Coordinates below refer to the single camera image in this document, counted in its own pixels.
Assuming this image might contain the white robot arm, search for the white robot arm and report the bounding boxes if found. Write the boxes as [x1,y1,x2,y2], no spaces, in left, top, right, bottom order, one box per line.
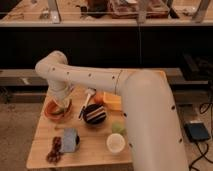
[35,51,189,171]

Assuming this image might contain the yellow plastic tray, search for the yellow plastic tray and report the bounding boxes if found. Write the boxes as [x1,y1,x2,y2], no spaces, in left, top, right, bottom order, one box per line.
[103,92,122,111]

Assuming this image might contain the green vegetable in bowl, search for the green vegetable in bowl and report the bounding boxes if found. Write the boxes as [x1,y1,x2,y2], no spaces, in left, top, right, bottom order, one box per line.
[51,107,68,115]

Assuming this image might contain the orange bowl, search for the orange bowl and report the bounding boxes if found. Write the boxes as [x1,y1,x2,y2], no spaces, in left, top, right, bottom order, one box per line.
[44,100,72,123]

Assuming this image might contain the blue sponge block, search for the blue sponge block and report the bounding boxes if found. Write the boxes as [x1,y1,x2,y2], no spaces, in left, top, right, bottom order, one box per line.
[61,128,79,153]

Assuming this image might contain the black striped bowl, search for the black striped bowl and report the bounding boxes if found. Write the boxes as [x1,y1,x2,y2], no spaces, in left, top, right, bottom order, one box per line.
[83,104,107,125]

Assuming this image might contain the orange fruit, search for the orange fruit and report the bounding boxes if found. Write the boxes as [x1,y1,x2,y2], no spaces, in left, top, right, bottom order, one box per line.
[93,92,103,104]

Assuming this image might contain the dark red grape bunch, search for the dark red grape bunch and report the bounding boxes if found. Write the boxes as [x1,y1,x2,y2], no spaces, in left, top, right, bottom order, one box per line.
[46,137,61,163]

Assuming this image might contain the green fruit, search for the green fruit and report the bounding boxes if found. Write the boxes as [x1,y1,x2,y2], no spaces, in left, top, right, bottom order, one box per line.
[112,123,126,135]

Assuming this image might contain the white cup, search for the white cup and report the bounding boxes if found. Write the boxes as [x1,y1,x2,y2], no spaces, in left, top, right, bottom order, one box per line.
[106,133,126,154]

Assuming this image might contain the wooden shelf rack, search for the wooden shelf rack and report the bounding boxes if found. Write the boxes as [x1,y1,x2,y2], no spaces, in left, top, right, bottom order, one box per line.
[0,0,213,27]

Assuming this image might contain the black foot pedal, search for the black foot pedal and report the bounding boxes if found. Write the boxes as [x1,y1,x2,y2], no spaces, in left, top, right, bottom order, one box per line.
[184,123,210,142]

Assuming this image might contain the white spatula black handle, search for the white spatula black handle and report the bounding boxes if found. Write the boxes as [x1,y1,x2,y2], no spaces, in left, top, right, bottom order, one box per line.
[78,88,96,119]

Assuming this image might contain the black floor cable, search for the black floor cable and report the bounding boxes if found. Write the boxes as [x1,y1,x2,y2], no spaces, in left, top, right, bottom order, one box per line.
[188,99,213,171]

